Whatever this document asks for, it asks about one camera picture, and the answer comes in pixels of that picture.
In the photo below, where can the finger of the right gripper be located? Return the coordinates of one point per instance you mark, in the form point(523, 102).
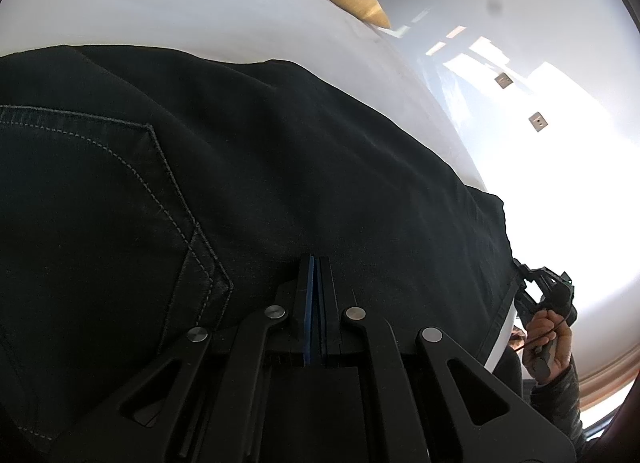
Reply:
point(525, 274)

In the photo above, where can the black denim pants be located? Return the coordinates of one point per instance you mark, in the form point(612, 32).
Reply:
point(145, 191)

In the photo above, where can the person right hand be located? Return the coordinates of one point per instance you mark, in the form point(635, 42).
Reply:
point(548, 348)

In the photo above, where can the wall socket plate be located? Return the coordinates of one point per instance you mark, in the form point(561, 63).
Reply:
point(538, 121)
point(503, 80)

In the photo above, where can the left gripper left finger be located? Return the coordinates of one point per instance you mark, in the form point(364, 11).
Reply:
point(209, 402)

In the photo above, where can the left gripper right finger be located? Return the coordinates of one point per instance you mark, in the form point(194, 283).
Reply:
point(435, 403)

